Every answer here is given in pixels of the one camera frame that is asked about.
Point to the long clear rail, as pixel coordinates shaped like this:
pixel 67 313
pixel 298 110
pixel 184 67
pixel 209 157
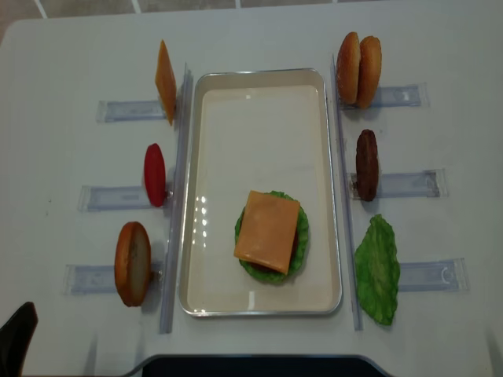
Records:
pixel 177 201
pixel 346 201

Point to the left long clear rail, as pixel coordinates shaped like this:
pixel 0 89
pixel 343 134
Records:
pixel 177 201

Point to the upright bun half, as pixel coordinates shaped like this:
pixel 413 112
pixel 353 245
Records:
pixel 132 264
pixel 369 70

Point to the white metal tray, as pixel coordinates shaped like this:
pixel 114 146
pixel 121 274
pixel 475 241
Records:
pixel 266 131

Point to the dark robot base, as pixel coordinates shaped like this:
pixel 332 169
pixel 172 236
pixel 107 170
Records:
pixel 260 365

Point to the clear holder for cheese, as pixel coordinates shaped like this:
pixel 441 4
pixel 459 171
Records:
pixel 122 111

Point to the upright bun half left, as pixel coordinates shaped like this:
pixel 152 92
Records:
pixel 132 264

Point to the clear holder for tomato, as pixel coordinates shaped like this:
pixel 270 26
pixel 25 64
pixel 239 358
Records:
pixel 97 198

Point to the orange cheese slice on burger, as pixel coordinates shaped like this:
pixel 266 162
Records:
pixel 267 231

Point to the clear holder for right buns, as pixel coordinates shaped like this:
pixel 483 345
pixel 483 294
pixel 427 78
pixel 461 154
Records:
pixel 412 95

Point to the clear holder for lettuce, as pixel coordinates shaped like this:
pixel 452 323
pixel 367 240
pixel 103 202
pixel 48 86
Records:
pixel 445 275

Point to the upright bun half right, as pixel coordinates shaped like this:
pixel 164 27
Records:
pixel 369 70

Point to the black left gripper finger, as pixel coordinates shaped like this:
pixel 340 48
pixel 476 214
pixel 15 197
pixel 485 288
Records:
pixel 16 335

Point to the clear holder for patty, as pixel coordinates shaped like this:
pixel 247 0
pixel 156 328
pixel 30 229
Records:
pixel 426 183

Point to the green lettuce leaf on burger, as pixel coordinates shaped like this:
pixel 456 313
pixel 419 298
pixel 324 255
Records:
pixel 303 231

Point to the upright orange cheese slice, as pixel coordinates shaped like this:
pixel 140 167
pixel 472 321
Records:
pixel 166 82

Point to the right long clear rail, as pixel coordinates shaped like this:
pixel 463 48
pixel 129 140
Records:
pixel 346 201

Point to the upright brown meat patty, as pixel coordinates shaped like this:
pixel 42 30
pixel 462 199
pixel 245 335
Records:
pixel 367 166

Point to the upright red tomato slice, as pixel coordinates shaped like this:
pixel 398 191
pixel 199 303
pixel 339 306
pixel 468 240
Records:
pixel 155 175

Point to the upright green lettuce leaf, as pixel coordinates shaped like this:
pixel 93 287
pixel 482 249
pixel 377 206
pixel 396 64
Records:
pixel 378 271

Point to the clear holder for left bun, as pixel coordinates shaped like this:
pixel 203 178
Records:
pixel 89 280

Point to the sesame bun top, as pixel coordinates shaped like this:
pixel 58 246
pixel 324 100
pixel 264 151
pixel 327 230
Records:
pixel 347 68

